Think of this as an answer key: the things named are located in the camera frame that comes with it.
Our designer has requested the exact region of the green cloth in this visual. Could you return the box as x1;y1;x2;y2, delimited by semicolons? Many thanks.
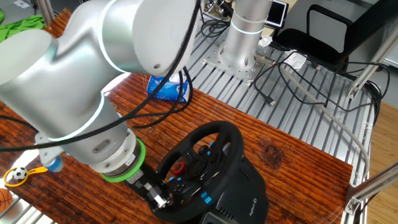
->
0;9;46;44

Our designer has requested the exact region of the black racing steering wheel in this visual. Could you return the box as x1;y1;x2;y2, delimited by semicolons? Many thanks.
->
198;152;270;224
148;120;245;223

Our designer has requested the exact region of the silver metal bracket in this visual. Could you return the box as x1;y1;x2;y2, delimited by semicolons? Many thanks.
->
201;0;234;18

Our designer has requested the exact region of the blue tissue pack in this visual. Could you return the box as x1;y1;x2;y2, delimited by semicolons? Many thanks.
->
146;73;190;103

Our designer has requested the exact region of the aluminium frame post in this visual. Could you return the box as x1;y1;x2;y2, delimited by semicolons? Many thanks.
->
343;161;398;216
36;0;60;26
346;26;398;100

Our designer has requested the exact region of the black cable bundle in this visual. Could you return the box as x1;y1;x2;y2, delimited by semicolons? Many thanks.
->
200;17;233;39

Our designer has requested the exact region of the crumpled white paper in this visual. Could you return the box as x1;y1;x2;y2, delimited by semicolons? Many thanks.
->
257;34;274;48
284;49;307;70

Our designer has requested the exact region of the yellow ring with handle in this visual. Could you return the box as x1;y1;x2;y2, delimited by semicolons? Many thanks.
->
3;166;50;188

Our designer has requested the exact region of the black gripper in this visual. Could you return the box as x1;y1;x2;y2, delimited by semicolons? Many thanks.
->
124;164;174;209

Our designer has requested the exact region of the black usb cable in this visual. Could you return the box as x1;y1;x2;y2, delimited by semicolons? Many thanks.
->
253;51;299;106

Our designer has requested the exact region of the black office chair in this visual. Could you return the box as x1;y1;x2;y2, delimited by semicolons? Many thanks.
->
272;0;398;72

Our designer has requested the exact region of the long black looped cable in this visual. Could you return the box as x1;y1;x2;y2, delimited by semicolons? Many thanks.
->
278;60;391;113

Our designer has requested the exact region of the tiny soccer ball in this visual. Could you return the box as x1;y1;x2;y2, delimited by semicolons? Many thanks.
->
12;167;28;181

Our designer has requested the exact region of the wood grain table mat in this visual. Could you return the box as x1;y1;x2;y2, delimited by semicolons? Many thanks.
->
0;7;354;224

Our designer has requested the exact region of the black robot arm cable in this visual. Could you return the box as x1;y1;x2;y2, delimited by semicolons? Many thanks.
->
0;0;203;153

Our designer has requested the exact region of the white framed phone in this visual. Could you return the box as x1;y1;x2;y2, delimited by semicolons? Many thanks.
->
267;0;289;29

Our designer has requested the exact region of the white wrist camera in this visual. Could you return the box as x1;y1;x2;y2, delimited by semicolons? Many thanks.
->
34;132;65;174

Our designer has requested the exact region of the mini orange basketball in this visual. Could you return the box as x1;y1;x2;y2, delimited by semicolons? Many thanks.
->
0;187;14;214

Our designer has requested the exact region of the grey hose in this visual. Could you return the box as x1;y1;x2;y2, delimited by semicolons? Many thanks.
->
279;67;371;184

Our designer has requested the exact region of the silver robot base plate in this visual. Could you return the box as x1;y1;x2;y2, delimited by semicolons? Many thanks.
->
201;30;277;84

